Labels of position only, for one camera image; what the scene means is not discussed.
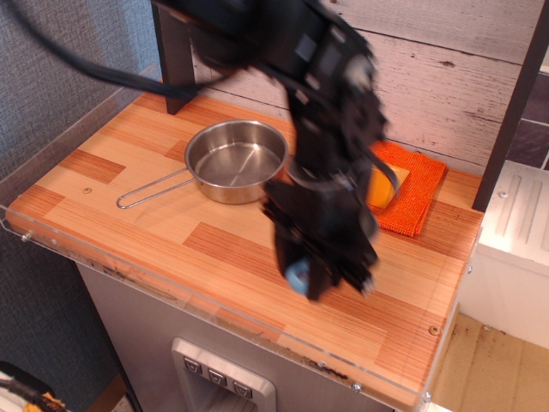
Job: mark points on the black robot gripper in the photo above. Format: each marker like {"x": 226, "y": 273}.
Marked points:
{"x": 327, "y": 222}

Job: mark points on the blue handled grey spoon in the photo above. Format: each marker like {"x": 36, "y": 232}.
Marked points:
{"x": 297, "y": 275}

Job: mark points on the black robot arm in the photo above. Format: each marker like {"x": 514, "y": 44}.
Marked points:
{"x": 324, "y": 65}

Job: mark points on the stainless steel pot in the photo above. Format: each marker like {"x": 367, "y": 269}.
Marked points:
{"x": 230, "y": 162}

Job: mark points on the yellow cheese wedge toy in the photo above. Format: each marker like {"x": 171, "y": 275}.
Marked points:
{"x": 381, "y": 191}

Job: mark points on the orange knitted cloth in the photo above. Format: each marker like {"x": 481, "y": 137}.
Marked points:
{"x": 407, "y": 212}

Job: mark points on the silver dispenser panel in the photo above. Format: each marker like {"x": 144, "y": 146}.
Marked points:
{"x": 218, "y": 379}

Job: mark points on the grey toy fridge cabinet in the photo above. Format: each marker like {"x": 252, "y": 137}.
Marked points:
{"x": 142, "y": 329}

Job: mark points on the white cabinet on right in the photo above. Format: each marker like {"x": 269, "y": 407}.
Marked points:
{"x": 506, "y": 283}

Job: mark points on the yellow black object bottom left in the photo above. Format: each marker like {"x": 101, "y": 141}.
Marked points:
{"x": 35, "y": 400}

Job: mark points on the dark grey right post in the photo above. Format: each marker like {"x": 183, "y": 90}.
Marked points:
{"x": 518, "y": 101}

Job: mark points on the dark grey post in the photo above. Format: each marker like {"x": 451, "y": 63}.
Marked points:
{"x": 177, "y": 68}
{"x": 518, "y": 101}

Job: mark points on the dark grey left post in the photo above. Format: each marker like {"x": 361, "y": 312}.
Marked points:
{"x": 177, "y": 68}

